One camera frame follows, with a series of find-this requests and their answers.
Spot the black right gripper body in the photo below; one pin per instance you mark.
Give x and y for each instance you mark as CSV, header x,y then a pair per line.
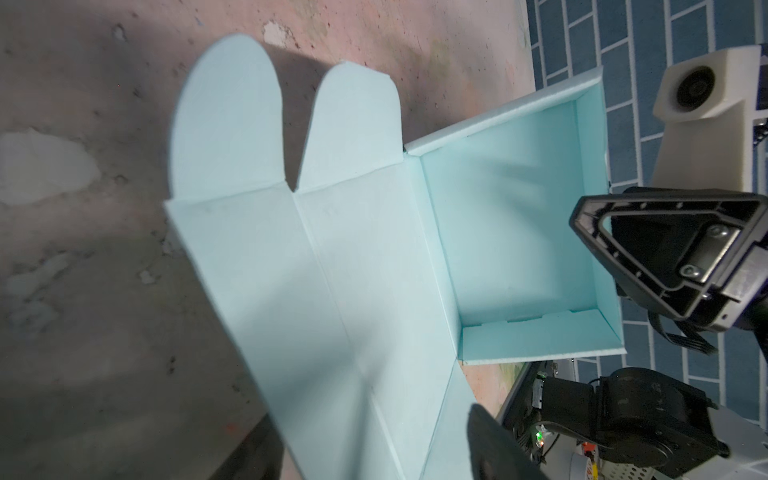
x,y
741,303

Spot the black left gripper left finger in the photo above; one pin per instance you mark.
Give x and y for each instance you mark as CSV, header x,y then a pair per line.
x,y
259,456

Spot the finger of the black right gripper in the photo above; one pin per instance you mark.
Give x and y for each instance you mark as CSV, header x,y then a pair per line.
x,y
666,248

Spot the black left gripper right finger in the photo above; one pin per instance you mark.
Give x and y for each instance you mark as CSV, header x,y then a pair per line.
x,y
494,453

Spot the light teal paper box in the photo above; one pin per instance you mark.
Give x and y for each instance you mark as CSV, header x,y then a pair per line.
x,y
356,297

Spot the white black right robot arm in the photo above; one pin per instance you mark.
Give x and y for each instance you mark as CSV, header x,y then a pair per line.
x,y
643,418

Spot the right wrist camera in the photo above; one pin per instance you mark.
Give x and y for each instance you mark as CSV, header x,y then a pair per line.
x,y
709,105

